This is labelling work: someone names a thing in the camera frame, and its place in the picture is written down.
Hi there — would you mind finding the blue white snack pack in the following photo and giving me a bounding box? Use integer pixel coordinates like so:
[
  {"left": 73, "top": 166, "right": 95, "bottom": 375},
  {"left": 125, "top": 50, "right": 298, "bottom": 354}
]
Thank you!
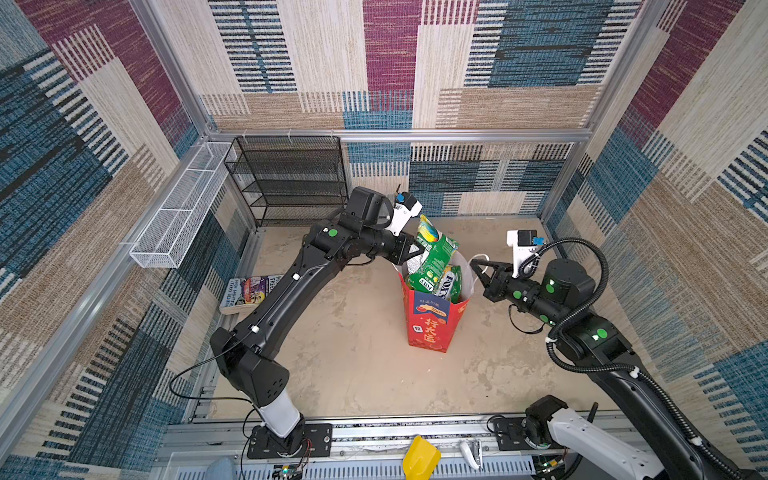
[{"left": 219, "top": 275, "right": 282, "bottom": 315}]

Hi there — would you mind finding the yellow plastic object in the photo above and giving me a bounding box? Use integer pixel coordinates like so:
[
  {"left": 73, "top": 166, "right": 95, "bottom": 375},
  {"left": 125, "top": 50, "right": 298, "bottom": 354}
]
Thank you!
[{"left": 402, "top": 436, "right": 442, "bottom": 480}]

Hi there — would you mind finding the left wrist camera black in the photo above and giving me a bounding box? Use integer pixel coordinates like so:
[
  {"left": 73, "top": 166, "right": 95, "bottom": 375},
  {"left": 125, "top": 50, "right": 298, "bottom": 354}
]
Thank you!
[{"left": 343, "top": 187, "right": 423, "bottom": 236}]

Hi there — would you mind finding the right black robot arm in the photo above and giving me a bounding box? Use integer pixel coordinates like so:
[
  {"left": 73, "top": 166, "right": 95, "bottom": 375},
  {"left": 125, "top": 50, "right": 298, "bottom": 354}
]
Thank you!
[{"left": 470, "top": 259, "right": 759, "bottom": 479}]

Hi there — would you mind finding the black corrugated right cable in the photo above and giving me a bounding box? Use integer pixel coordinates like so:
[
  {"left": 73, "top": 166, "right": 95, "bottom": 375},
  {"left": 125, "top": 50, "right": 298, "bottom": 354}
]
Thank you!
[{"left": 515, "top": 237, "right": 751, "bottom": 480}]

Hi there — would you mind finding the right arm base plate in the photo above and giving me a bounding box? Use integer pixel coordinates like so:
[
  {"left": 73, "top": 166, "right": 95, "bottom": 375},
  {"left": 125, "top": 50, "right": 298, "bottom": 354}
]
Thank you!
[{"left": 486, "top": 415, "right": 535, "bottom": 452}]

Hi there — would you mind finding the white wire mesh basket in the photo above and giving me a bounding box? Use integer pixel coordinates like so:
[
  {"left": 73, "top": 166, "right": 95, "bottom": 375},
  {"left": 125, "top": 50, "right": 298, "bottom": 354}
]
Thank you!
[{"left": 130, "top": 142, "right": 231, "bottom": 269}]

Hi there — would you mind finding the red paper gift bag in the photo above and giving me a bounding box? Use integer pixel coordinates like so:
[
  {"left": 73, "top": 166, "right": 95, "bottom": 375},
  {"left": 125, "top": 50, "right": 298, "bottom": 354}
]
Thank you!
[{"left": 395, "top": 251, "right": 478, "bottom": 353}]

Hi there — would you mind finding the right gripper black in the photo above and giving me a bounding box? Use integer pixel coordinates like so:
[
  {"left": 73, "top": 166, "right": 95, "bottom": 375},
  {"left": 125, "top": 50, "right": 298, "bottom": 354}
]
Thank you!
[{"left": 469, "top": 259, "right": 564, "bottom": 328}]

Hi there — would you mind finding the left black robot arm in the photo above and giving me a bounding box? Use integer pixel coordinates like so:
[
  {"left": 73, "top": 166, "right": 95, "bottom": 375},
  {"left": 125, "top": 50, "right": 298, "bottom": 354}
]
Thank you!
[{"left": 210, "top": 221, "right": 425, "bottom": 440}]

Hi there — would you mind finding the green white Fox's candy bag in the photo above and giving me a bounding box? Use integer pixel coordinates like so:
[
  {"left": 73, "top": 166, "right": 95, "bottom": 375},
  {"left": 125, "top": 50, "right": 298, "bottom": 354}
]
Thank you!
[{"left": 432, "top": 265, "right": 462, "bottom": 304}]

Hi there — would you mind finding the green snack bag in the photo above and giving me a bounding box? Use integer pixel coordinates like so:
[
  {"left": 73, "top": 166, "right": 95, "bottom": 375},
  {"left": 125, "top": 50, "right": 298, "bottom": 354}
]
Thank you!
[{"left": 406, "top": 215, "right": 459, "bottom": 294}]

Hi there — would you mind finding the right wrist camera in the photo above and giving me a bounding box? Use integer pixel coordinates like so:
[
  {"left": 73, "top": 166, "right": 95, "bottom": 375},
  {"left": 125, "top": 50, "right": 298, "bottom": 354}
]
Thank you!
[{"left": 506, "top": 229, "right": 545, "bottom": 278}]

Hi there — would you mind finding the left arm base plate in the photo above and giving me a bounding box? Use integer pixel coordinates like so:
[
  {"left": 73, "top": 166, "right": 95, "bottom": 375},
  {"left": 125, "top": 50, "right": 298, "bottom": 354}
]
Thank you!
[{"left": 246, "top": 422, "right": 333, "bottom": 460}]

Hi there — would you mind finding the black wire mesh shelf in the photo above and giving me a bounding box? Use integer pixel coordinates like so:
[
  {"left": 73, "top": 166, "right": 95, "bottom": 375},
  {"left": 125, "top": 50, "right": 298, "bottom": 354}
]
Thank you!
[{"left": 224, "top": 136, "right": 349, "bottom": 226}]

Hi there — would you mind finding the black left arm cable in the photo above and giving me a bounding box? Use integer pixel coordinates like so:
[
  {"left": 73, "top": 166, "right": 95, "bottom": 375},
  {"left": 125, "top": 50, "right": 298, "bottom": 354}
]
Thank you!
[{"left": 167, "top": 353, "right": 259, "bottom": 439}]

